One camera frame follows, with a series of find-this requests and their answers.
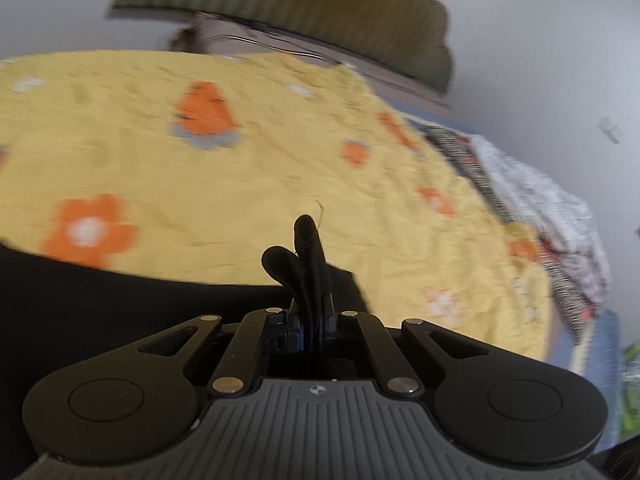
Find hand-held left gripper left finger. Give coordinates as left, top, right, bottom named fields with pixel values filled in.
left=136, top=307, right=306, bottom=398

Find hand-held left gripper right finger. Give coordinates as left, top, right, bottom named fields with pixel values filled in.
left=317, top=292, right=490, bottom=398

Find black pants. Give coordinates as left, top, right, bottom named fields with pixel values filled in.
left=0, top=214, right=373, bottom=466

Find yellow floral printed blanket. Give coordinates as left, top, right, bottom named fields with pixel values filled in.
left=0, top=49, right=556, bottom=361

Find black white striped cloth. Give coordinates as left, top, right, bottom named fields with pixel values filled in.
left=422, top=125, right=606, bottom=346

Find white floral cloth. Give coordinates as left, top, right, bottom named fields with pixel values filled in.
left=470, top=135, right=615, bottom=311

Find blue bed sheet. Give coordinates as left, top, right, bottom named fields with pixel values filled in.
left=550, top=307, right=623, bottom=376

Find patterned pillow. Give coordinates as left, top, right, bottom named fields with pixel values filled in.
left=167, top=12, right=351, bottom=68

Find olive padded headboard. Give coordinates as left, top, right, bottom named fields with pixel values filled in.
left=105, top=0, right=453, bottom=96

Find white wall socket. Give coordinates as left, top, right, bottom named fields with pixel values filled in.
left=597, top=116, right=624, bottom=144

